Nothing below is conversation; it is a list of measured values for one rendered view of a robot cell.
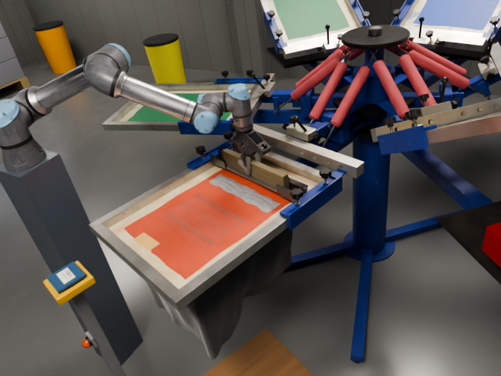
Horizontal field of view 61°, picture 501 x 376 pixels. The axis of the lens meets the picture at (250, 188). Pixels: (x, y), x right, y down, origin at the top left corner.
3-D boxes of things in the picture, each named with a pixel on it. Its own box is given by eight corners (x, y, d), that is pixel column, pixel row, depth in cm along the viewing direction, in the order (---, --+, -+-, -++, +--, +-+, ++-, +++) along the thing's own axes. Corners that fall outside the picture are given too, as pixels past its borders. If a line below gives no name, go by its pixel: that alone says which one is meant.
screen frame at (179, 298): (178, 311, 126) (175, 303, 124) (91, 232, 164) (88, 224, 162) (341, 186, 166) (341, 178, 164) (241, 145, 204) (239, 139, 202)
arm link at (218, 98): (192, 102, 151) (223, 100, 150) (198, 90, 161) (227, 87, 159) (197, 122, 156) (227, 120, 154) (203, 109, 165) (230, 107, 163)
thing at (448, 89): (399, 170, 174) (401, 144, 167) (263, 124, 225) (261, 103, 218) (486, 97, 216) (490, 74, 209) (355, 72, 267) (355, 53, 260)
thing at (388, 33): (378, 277, 250) (390, 45, 174) (323, 248, 276) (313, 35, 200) (414, 240, 270) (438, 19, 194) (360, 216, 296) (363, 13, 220)
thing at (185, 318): (213, 363, 159) (188, 284, 135) (149, 302, 188) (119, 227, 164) (219, 357, 161) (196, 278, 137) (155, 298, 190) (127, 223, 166)
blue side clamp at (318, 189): (291, 230, 151) (289, 215, 147) (280, 225, 154) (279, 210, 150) (342, 190, 166) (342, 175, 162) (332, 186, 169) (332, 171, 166)
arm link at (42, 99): (-7, 108, 161) (106, 48, 143) (15, 92, 173) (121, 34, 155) (16, 134, 167) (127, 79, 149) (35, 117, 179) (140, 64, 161)
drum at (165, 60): (150, 96, 542) (135, 43, 505) (171, 83, 570) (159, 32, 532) (175, 99, 520) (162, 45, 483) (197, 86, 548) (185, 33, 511)
